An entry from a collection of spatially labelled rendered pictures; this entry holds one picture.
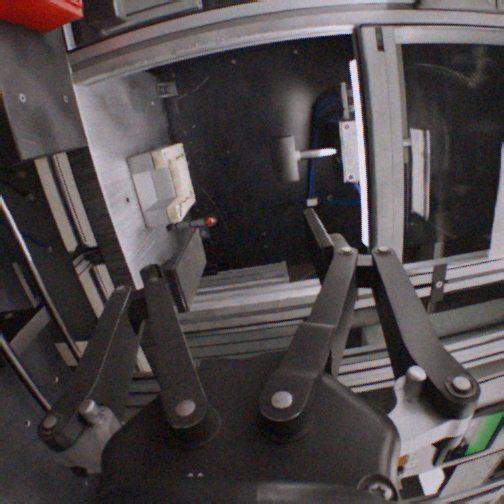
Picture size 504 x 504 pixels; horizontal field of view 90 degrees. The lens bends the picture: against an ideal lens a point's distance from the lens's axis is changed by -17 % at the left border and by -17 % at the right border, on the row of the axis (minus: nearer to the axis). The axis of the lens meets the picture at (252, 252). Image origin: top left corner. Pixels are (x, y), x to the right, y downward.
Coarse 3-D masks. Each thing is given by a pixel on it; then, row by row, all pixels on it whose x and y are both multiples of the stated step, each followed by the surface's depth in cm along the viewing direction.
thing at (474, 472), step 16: (368, 400) 62; (384, 400) 62; (464, 464) 78; (480, 464) 79; (496, 464) 81; (416, 480) 82; (432, 480) 83; (448, 480) 83; (464, 480) 84; (480, 480) 86; (400, 496) 87; (416, 496) 89; (432, 496) 90
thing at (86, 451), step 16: (96, 416) 9; (112, 416) 9; (80, 432) 9; (96, 432) 8; (112, 432) 9; (80, 448) 8; (96, 448) 8; (64, 464) 8; (80, 464) 8; (96, 464) 8
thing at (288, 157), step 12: (276, 144) 55; (288, 144) 55; (276, 156) 56; (288, 156) 56; (300, 156) 58; (312, 156) 58; (324, 156) 58; (276, 168) 57; (288, 168) 57; (276, 180) 58; (288, 180) 58
